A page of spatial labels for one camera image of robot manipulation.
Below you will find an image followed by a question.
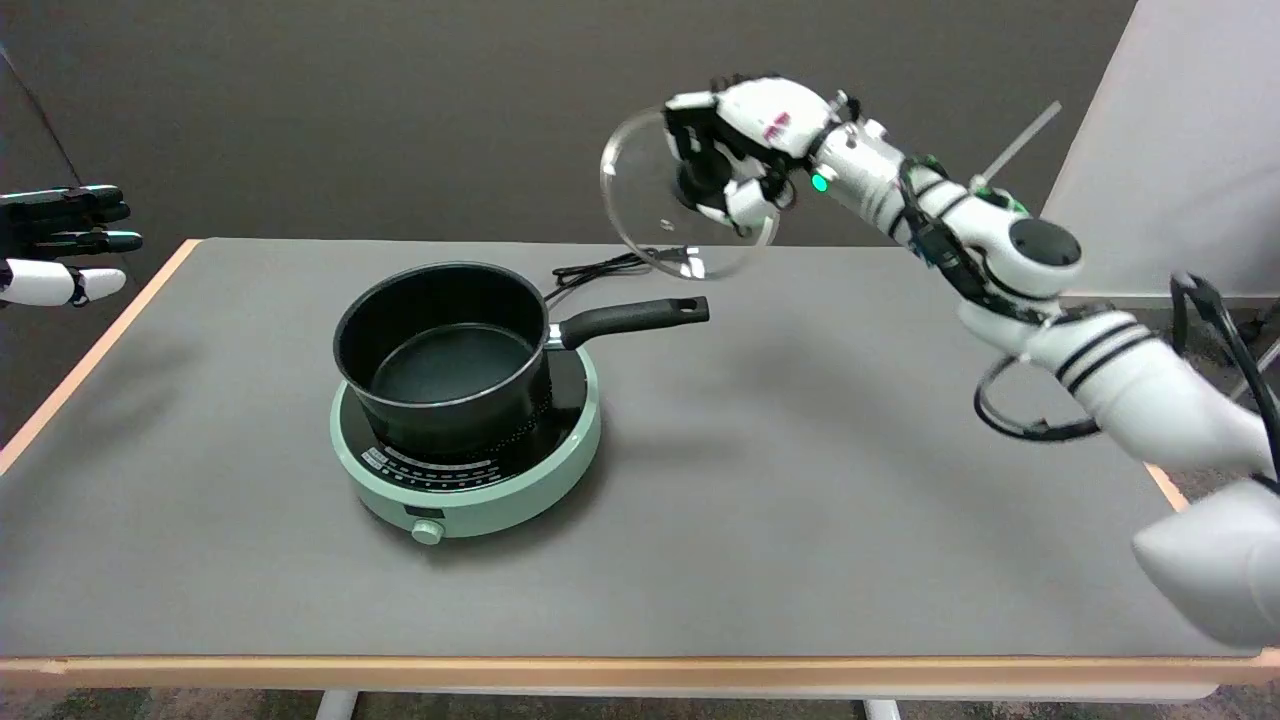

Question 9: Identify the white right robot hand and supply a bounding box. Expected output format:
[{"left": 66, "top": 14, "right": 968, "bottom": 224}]
[{"left": 664, "top": 75, "right": 847, "bottom": 232}]

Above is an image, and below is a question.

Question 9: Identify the black and white left hand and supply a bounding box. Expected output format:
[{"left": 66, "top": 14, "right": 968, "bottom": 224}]
[{"left": 0, "top": 185, "right": 144, "bottom": 309}]

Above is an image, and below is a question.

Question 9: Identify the glass pot lid black knob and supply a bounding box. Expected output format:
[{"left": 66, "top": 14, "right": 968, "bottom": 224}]
[{"left": 600, "top": 105, "right": 782, "bottom": 282}]

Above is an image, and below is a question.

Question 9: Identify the mint green induction cooker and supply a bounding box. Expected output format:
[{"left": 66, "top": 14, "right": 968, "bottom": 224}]
[{"left": 329, "top": 345, "right": 603, "bottom": 547}]

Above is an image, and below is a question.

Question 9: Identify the black wrapped forearm cable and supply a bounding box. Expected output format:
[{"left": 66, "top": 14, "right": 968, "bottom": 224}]
[{"left": 893, "top": 158, "right": 1063, "bottom": 323}]

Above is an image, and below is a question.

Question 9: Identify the black power cord with plug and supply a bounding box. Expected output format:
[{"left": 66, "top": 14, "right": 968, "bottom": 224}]
[{"left": 550, "top": 245, "right": 703, "bottom": 301}]

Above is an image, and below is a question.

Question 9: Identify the white cable tie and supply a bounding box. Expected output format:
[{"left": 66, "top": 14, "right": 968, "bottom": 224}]
[{"left": 974, "top": 100, "right": 1063, "bottom": 187}]

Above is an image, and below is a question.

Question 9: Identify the thin black looped cable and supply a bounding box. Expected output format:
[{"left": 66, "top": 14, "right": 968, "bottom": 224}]
[{"left": 974, "top": 354, "right": 1103, "bottom": 444}]

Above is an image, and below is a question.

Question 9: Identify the black soup pot with handle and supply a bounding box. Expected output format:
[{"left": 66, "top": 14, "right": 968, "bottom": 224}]
[{"left": 333, "top": 262, "right": 711, "bottom": 463}]

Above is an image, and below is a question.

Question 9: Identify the white wall panel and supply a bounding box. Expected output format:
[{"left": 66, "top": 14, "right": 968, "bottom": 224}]
[{"left": 1040, "top": 0, "right": 1280, "bottom": 301}]

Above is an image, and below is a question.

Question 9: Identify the thick black cable harness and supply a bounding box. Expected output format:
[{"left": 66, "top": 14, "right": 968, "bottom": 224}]
[{"left": 1168, "top": 270, "right": 1280, "bottom": 486}]

